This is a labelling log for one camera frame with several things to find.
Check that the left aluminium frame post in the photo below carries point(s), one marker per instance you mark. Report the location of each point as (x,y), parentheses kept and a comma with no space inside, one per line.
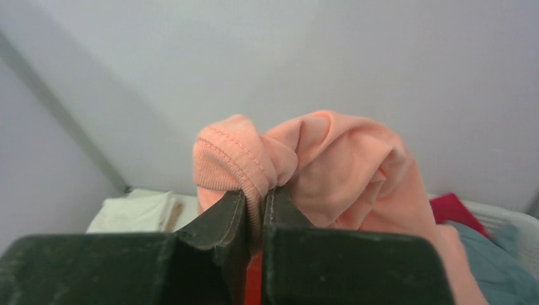
(49,100)

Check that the folded white t shirt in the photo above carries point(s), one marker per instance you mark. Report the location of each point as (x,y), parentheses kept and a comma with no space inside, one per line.
(142,210)

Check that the red t shirt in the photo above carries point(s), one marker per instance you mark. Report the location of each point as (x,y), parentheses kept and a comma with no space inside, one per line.
(448,207)

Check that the grey blue t shirt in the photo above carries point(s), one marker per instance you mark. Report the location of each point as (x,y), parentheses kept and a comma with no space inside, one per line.
(501,278)

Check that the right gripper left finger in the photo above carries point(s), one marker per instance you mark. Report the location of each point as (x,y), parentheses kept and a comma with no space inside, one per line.
(202,263)

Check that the salmon pink t shirt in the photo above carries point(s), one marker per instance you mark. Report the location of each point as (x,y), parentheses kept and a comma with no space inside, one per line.
(343,172)

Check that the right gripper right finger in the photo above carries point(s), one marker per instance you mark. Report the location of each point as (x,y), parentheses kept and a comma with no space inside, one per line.
(303,264)

